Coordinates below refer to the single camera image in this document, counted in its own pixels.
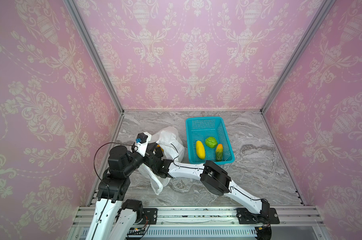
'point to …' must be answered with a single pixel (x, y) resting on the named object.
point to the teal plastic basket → (199, 129)
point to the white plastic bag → (163, 136)
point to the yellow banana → (158, 145)
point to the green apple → (211, 142)
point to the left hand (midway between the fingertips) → (156, 144)
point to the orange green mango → (219, 156)
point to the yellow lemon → (200, 150)
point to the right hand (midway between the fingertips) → (147, 150)
